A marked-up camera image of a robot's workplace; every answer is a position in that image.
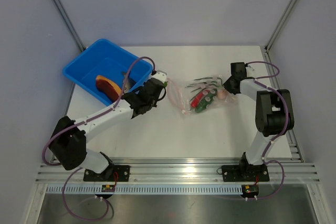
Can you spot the clear zip top bag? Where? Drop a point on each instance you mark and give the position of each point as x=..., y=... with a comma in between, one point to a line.
x=181, y=93

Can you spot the blue plastic bin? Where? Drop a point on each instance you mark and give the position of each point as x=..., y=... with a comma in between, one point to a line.
x=101, y=58

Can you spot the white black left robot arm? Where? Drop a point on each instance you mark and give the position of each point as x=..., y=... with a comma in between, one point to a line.
x=70, y=137

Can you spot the peach fake radish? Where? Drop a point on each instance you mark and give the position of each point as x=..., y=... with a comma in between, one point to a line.
x=221, y=94

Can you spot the orange red fake papaya slice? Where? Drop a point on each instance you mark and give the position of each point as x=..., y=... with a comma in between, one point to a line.
x=108, y=87

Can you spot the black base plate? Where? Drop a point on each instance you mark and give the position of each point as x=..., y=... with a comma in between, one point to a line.
x=117, y=173
x=250, y=173

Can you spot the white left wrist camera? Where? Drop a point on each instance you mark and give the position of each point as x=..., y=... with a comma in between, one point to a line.
x=161, y=76

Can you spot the slotted white cable duct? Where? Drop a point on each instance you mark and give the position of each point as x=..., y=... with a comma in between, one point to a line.
x=124, y=189

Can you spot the grey fake fish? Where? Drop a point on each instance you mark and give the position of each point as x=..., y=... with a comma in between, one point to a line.
x=128, y=82

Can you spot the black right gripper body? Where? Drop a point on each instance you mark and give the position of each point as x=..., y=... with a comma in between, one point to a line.
x=228, y=85

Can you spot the aluminium mounting rail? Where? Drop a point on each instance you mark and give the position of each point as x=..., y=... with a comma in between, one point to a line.
x=185, y=171

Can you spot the aluminium frame post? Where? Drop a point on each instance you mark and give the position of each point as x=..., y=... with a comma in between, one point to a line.
x=281, y=24
x=69, y=25

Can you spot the green fake cucumber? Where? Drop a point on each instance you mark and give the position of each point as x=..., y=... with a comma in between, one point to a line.
x=206, y=101

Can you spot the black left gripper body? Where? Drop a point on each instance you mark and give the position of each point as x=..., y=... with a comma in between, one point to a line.
x=153, y=104

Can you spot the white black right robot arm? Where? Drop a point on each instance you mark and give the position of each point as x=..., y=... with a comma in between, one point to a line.
x=273, y=118

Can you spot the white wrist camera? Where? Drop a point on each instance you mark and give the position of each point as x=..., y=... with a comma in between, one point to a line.
x=161, y=76
x=250, y=69

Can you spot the aluminium frame post left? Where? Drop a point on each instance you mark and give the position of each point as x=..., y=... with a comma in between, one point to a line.
x=69, y=25

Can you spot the red fake pepper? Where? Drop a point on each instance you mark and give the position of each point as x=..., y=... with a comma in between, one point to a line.
x=196, y=100

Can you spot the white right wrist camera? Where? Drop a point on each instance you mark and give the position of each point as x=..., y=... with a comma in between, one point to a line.
x=250, y=69

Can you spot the aluminium frame post right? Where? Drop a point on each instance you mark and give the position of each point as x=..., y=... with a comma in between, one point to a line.
x=281, y=24

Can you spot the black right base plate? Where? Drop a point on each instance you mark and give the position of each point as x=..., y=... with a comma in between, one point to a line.
x=250, y=173

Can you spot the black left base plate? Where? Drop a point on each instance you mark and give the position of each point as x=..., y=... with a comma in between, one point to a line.
x=117, y=173

